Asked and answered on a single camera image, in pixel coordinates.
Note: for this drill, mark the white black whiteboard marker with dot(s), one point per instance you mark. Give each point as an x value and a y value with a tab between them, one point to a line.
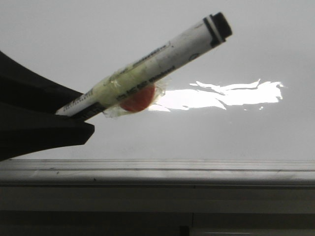
205	35

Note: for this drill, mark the red round magnet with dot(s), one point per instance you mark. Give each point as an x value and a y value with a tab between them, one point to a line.
140	100

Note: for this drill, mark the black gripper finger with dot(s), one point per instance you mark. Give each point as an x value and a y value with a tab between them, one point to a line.
28	103

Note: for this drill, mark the aluminium whiteboard frame rail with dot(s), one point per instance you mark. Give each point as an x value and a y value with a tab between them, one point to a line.
157	172

